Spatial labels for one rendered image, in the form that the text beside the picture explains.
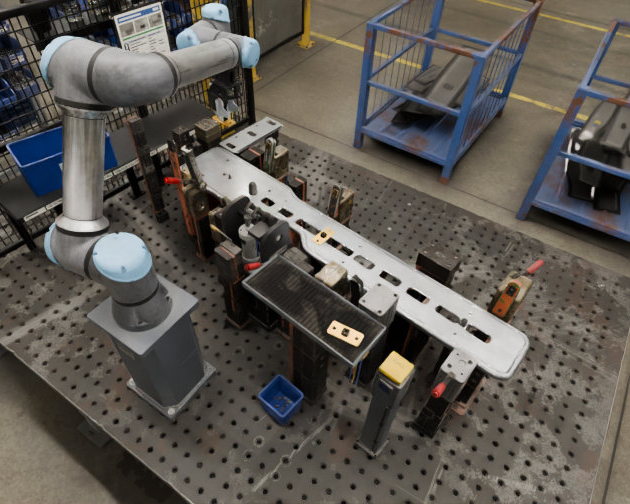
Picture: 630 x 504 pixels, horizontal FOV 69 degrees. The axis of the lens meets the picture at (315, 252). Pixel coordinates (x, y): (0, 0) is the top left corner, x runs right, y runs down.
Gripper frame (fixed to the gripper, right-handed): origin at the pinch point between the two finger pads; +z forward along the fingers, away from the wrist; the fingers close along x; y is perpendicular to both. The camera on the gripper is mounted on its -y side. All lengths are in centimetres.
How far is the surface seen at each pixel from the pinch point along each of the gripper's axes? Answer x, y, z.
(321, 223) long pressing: 4.1, 41.5, 26.4
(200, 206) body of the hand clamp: -17.2, 2.3, 28.3
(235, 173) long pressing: 3.2, -0.9, 26.7
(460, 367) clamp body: -18, 106, 20
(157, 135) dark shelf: -3.5, -39.5, 24.0
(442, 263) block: 13, 83, 23
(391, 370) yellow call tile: -36, 94, 10
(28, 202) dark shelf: -58, -38, 24
